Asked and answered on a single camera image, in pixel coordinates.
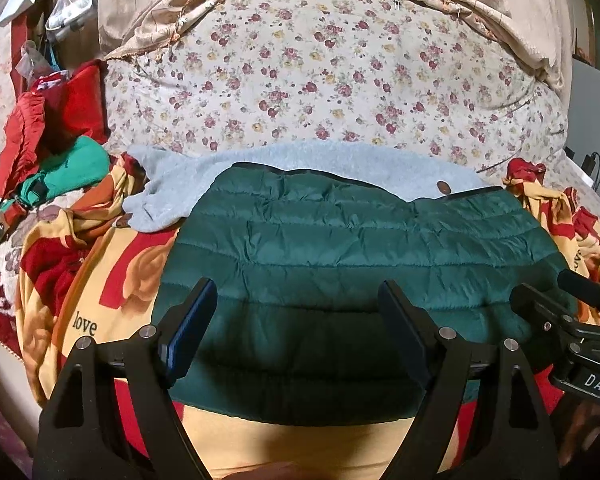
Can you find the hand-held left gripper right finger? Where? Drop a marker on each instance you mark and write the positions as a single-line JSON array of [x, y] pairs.
[[405, 335]]

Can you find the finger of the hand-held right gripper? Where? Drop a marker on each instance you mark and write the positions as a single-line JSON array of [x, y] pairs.
[[540, 307], [587, 290]]

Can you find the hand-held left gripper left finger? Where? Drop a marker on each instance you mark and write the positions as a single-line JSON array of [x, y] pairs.
[[192, 330]]

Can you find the green puffer jacket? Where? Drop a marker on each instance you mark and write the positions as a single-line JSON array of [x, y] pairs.
[[330, 240]]

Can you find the yellow red printed blanket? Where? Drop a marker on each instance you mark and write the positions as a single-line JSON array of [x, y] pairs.
[[130, 270]]

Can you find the black charger plug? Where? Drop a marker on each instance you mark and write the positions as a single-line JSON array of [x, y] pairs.
[[590, 162]]

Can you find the grey fleece garment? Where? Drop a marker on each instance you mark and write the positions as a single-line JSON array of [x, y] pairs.
[[170, 195]]

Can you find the white appliance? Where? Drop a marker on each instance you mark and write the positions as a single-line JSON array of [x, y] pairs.
[[597, 110]]

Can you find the red white woven blanket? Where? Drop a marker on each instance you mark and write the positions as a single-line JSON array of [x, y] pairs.
[[0, 290]]

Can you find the green cloth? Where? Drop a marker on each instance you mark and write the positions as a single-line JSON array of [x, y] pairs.
[[80, 160]]

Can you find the red cloth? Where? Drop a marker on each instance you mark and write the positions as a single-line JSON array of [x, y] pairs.
[[75, 100]]

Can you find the floral quilt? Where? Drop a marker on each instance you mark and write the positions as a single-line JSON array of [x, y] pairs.
[[330, 85]]

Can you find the beige fringed curtain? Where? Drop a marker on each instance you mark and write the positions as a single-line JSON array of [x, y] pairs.
[[130, 0]]

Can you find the clear plastic bag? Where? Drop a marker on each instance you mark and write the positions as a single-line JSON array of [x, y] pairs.
[[72, 10]]

